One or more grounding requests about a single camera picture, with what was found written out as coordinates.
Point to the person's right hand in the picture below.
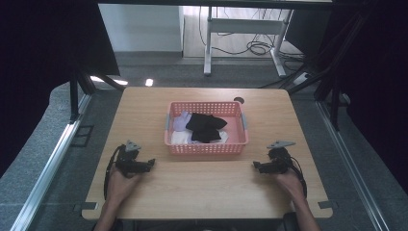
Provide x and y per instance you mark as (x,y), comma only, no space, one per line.
(290,186)

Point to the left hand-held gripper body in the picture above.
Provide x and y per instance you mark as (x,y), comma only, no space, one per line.
(128,160)

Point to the dark curtain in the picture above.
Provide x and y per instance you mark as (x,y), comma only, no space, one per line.
(375,80)
(41,57)

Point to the black metal stand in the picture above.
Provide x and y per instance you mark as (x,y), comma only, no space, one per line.
(74,99)
(333,96)

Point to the aluminium floor rail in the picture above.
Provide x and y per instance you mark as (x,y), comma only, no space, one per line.
(48,170)
(349,163)

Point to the pink plastic basket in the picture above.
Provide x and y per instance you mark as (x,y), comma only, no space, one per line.
(239,131)

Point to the black sock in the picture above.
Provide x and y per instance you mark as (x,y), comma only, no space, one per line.
(205,126)

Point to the white power strip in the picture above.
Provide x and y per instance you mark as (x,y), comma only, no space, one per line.
(302,78)

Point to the white sock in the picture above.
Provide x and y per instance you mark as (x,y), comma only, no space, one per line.
(179,138)

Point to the black floor bracket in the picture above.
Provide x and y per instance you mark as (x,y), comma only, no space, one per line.
(82,136)

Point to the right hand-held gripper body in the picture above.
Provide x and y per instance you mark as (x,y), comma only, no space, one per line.
(279,159)

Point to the lavender sock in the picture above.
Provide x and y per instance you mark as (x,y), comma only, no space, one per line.
(180,122)

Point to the grey tape patch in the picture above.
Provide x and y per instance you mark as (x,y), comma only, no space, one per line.
(327,204)
(86,206)

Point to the white metal desk frame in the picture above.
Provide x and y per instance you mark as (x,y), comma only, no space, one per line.
(243,26)

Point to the person's left hand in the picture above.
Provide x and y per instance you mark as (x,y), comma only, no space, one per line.
(120,187)

